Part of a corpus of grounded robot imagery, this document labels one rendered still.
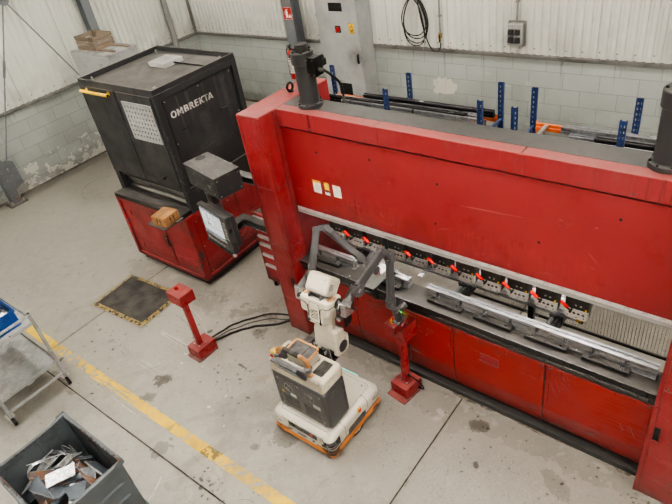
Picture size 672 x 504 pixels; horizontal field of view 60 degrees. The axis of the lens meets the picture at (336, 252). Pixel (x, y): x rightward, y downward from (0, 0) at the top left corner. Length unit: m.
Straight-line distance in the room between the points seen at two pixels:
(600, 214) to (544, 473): 2.05
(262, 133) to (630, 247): 2.70
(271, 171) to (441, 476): 2.69
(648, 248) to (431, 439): 2.26
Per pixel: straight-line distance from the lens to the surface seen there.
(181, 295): 5.44
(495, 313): 4.42
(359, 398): 4.79
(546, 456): 4.82
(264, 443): 5.06
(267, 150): 4.68
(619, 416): 4.43
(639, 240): 3.61
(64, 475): 4.78
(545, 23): 8.09
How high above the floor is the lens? 3.94
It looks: 35 degrees down
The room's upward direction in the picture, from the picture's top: 10 degrees counter-clockwise
